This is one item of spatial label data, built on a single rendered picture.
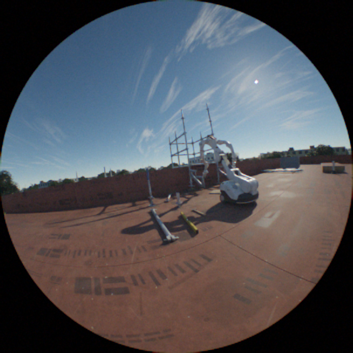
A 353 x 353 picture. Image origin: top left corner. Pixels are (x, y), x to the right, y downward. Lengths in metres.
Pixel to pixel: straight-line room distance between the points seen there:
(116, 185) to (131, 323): 3.00
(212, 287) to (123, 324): 0.54
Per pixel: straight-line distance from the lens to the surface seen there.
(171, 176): 3.38
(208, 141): 2.46
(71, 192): 3.76
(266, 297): 0.81
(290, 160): 7.71
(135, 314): 0.78
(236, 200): 1.83
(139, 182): 3.22
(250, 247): 1.08
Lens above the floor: 0.69
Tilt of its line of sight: 4 degrees down
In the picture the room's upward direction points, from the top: 7 degrees counter-clockwise
